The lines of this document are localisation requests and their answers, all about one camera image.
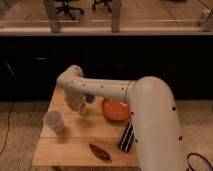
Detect black office chair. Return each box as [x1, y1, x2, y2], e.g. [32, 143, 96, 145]
[92, 0, 113, 14]
[54, 0, 84, 20]

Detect left black office chair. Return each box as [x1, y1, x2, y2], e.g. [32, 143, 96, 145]
[54, 0, 84, 20]

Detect black cable left floor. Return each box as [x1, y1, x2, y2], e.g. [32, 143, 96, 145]
[0, 99, 16, 157]

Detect black white striped case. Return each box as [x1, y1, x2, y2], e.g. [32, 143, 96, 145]
[119, 123, 134, 153]

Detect grey metal post left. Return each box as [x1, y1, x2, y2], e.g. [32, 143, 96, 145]
[43, 0, 60, 33]

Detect grey metal post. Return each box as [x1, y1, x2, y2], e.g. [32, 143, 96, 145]
[43, 0, 60, 33]
[111, 0, 121, 33]

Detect blue sponge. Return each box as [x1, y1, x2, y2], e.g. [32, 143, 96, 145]
[86, 94, 95, 103]

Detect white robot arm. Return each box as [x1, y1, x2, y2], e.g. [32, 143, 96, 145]
[57, 65, 189, 171]

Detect black cable right floor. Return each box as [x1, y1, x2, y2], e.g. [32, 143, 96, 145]
[185, 152, 213, 171]

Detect black cable floor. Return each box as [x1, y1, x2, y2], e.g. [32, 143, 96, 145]
[185, 152, 213, 171]
[0, 99, 16, 157]

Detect wooden table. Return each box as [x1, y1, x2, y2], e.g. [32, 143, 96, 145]
[32, 86, 138, 167]

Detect white ceramic cup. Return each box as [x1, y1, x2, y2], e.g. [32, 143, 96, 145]
[43, 111, 65, 134]

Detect dark red chili pepper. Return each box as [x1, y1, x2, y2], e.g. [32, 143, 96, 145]
[89, 144, 110, 160]

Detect grey metal post centre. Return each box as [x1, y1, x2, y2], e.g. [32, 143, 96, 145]
[111, 0, 121, 33]

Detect right black office chair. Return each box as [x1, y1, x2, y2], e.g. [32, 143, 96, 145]
[92, 0, 113, 14]

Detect orange round plate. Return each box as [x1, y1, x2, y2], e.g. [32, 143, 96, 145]
[102, 98, 130, 121]

